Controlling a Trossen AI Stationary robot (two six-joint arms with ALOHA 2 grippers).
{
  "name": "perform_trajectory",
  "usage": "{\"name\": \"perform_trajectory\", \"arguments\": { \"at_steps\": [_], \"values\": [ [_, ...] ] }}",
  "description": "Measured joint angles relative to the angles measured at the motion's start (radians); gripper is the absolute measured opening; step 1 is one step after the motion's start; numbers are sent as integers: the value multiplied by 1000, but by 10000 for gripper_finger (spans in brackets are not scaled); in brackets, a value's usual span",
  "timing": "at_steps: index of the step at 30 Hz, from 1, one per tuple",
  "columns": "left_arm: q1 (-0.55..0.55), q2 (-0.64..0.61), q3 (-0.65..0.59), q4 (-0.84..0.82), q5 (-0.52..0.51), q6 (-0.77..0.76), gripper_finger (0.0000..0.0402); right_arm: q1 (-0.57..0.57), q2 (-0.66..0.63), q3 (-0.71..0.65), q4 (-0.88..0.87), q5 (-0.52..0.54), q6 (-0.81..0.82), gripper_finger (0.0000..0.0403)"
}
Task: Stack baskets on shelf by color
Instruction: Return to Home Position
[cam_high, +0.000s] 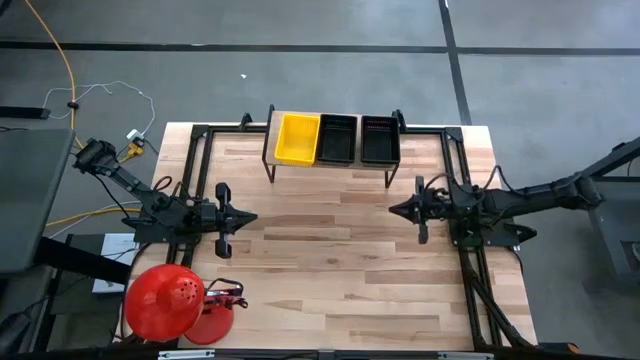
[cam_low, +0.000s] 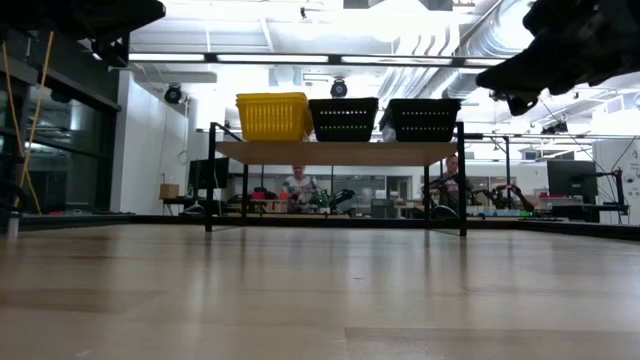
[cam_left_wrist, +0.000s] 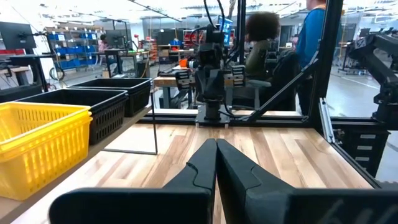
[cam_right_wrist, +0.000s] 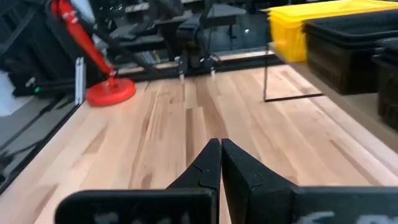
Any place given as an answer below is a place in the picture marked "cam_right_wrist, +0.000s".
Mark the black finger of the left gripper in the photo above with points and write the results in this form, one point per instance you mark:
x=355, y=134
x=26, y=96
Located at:
x=183, y=67
x=212, y=65

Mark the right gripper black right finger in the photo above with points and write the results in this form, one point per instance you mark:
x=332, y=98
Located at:
x=264, y=199

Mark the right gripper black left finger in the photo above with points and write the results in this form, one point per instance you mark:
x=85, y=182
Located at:
x=186, y=199

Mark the black plastic basket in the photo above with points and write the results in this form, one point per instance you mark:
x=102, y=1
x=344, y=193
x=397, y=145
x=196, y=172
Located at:
x=388, y=93
x=342, y=62

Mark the dark grey table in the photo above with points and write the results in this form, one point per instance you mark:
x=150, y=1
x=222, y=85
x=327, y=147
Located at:
x=225, y=14

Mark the red desk lamp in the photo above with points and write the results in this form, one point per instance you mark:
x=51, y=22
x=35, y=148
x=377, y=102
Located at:
x=109, y=93

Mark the silver aluminium post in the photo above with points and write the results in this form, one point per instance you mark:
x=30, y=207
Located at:
x=80, y=81

